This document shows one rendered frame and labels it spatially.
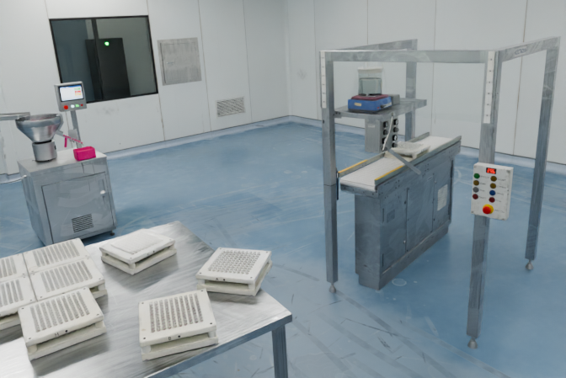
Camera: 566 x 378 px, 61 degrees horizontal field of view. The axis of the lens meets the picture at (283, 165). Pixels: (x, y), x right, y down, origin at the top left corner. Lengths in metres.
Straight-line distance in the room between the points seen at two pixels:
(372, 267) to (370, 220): 0.34
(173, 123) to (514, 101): 4.91
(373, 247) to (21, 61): 5.28
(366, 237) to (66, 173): 2.56
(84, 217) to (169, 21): 4.04
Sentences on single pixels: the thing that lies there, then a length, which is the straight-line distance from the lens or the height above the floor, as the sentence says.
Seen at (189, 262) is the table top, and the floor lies 0.80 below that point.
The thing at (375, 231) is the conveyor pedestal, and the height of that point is 0.45.
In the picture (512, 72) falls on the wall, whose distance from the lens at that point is 6.36.
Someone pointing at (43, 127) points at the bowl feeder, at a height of 1.07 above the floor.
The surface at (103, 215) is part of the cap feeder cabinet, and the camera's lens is 4.60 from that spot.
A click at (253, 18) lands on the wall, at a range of 8.56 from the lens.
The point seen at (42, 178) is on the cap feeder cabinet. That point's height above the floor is 0.68.
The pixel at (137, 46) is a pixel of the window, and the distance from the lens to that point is 7.55.
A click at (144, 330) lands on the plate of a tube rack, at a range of 1.70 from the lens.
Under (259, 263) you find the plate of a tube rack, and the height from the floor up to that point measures 0.87.
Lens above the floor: 1.81
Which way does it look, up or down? 17 degrees down
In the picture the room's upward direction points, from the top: 3 degrees counter-clockwise
